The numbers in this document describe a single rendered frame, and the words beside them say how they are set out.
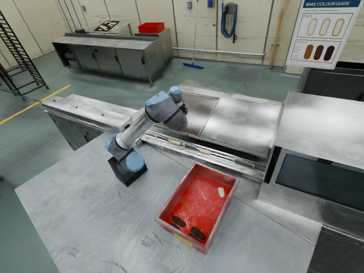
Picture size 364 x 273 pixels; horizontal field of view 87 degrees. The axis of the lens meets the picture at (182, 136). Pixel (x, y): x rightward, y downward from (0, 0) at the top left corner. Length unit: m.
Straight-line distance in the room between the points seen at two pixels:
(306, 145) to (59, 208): 1.52
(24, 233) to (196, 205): 2.05
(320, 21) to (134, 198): 1.73
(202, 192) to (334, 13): 1.43
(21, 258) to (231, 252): 2.09
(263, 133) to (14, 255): 2.61
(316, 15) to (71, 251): 2.11
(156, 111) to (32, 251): 2.09
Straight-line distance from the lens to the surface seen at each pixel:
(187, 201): 1.31
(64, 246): 1.46
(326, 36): 1.79
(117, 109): 2.31
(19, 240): 2.84
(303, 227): 1.35
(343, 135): 1.16
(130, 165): 1.20
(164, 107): 0.96
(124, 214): 1.37
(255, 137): 1.60
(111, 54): 4.79
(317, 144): 1.06
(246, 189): 1.38
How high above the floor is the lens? 1.97
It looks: 42 degrees down
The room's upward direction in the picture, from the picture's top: 8 degrees counter-clockwise
